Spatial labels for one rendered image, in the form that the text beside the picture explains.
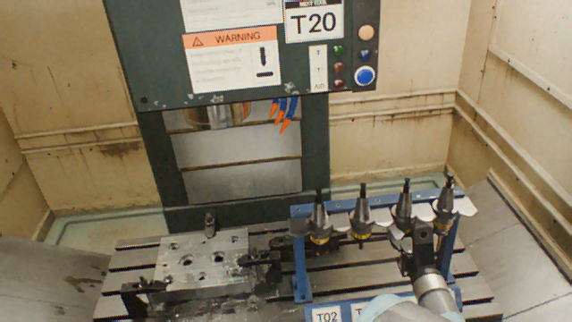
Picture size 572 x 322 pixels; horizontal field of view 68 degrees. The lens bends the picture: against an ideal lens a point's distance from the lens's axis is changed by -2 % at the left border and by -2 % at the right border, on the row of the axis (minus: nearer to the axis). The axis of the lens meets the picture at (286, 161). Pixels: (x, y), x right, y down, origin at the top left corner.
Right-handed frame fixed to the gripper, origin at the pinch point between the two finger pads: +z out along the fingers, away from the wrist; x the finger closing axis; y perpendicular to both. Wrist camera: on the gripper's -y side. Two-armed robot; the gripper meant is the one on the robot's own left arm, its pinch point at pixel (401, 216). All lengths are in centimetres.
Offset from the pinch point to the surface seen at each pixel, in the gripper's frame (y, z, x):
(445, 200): -6.2, -2.4, 10.0
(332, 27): -56, -10, -20
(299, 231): -2.2, -2.8, -27.4
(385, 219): -2.2, -2.4, -5.2
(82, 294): 51, 29, -110
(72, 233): 64, 79, -133
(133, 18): -61, -9, -52
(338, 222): -2.1, -1.3, -17.3
